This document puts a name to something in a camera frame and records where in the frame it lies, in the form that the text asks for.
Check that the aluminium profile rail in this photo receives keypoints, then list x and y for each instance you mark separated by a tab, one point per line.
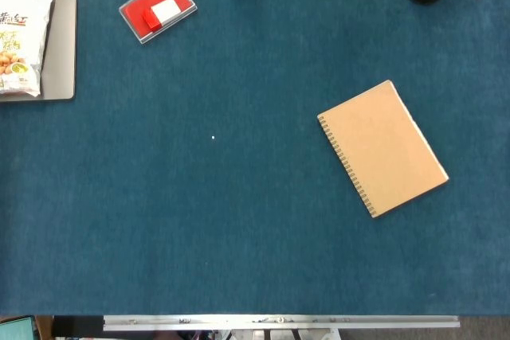
279	322

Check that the teal box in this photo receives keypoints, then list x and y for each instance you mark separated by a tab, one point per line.
16	329

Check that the white snack bag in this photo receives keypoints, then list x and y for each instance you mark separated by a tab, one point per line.
20	37

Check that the brown kraft spiral notebook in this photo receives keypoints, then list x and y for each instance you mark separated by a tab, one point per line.
382	149

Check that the red ink pad case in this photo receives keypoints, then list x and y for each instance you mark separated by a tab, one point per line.
135	17

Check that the red and white block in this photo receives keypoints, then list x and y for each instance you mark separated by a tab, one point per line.
165	11

